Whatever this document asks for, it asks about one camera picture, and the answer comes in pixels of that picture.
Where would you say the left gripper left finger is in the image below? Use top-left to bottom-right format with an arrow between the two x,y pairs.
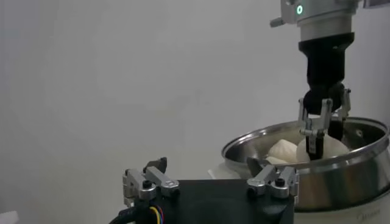
122,156 -> 180,208

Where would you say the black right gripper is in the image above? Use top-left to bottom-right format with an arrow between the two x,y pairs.
297,32 -> 356,161

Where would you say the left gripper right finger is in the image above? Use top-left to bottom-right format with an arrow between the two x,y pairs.
246,156 -> 299,200

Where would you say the white steamed baozi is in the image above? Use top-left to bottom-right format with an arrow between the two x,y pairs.
267,139 -> 299,164
296,133 -> 350,163
264,156 -> 289,166

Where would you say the stainless steel steamer basket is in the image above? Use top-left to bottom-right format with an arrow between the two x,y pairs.
221,117 -> 390,212

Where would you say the left gripper wire bundle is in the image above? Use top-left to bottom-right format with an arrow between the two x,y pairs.
108,205 -> 165,224

